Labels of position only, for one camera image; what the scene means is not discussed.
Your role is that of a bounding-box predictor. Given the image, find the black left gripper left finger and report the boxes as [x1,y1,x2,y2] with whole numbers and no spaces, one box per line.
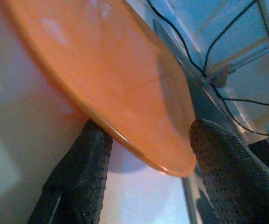
[28,119,114,224]

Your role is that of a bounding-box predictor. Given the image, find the black power cable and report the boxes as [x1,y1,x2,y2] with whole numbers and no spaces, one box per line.
[147,0,269,136]
[203,0,259,77]

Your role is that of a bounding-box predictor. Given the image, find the orange round plate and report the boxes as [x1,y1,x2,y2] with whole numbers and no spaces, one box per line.
[7,0,197,177]

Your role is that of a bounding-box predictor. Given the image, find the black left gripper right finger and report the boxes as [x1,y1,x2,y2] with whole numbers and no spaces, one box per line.
[189,117,269,224]

